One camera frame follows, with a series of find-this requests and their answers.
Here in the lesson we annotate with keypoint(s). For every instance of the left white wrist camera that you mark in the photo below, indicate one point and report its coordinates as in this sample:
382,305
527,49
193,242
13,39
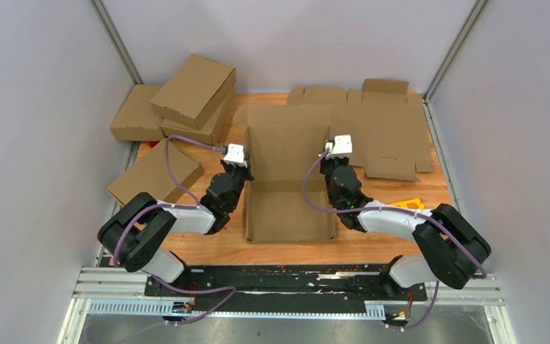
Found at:
234,155

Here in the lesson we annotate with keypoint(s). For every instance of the cardboard box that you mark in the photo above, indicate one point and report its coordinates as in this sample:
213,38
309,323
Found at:
212,132
286,202
194,91
136,119
151,174

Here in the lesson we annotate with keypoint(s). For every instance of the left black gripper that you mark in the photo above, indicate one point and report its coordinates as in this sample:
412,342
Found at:
248,170

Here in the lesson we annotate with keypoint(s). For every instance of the yellow triangle piece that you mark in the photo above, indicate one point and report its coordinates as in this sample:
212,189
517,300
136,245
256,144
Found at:
410,204

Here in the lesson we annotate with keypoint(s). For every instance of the right aluminium corner post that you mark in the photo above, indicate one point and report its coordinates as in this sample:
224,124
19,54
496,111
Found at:
461,38

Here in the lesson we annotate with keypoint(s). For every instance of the aluminium corner post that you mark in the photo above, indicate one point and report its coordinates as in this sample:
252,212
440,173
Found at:
115,39
461,38

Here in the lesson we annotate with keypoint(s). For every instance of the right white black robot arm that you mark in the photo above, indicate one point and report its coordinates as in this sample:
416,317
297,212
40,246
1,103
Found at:
451,250

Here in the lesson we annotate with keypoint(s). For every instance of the left aluminium corner post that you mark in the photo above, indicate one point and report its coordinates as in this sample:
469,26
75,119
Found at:
115,39

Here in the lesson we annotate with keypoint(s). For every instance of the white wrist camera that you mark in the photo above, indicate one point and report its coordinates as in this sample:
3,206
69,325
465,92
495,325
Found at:
234,155
339,147

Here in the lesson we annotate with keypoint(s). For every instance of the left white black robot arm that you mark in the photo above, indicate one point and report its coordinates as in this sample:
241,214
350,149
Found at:
134,235

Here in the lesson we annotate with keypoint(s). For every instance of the aluminium slotted rail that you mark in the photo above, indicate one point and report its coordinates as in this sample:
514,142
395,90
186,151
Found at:
115,291

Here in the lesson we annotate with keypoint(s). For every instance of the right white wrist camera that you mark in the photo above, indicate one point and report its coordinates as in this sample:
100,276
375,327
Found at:
339,147

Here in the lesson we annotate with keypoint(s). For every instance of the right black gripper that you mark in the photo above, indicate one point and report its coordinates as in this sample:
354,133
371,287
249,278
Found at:
326,161

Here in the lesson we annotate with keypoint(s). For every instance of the red object under boxes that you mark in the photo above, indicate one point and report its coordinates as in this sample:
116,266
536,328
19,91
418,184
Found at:
151,144

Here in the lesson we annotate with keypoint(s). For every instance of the flat cardboard sheet underneath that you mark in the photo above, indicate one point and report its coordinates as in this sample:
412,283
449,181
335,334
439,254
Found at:
386,124

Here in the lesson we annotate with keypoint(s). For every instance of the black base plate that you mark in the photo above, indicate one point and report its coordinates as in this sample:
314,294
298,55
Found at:
299,288

